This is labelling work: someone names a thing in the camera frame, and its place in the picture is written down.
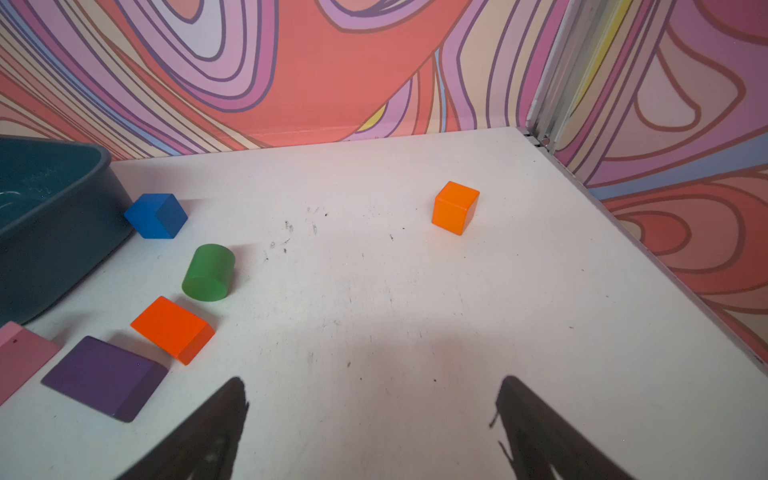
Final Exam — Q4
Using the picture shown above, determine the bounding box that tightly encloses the green wooden cylinder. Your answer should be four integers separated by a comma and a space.
182, 244, 236, 302

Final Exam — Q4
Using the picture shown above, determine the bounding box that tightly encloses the pink long wooden block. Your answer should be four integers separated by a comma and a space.
0, 322, 60, 405

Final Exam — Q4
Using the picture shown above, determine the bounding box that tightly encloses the purple wooden brick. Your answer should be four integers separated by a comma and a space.
41, 336, 168, 423

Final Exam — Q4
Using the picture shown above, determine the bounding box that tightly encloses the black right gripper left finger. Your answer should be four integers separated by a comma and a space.
120, 377, 249, 479

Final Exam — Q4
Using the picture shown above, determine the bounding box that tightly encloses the blue wooden cube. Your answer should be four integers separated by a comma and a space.
124, 194, 187, 239

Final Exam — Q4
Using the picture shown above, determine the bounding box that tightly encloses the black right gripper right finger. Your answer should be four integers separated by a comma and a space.
495, 376, 631, 479

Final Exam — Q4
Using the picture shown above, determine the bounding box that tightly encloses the teal plastic storage bin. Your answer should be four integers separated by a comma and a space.
1, 136, 133, 324

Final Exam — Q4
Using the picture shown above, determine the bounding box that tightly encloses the red-orange wooden block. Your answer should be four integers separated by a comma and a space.
131, 296, 215, 365

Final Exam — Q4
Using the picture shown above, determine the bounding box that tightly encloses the orange wooden cube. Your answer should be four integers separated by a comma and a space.
432, 181, 480, 236

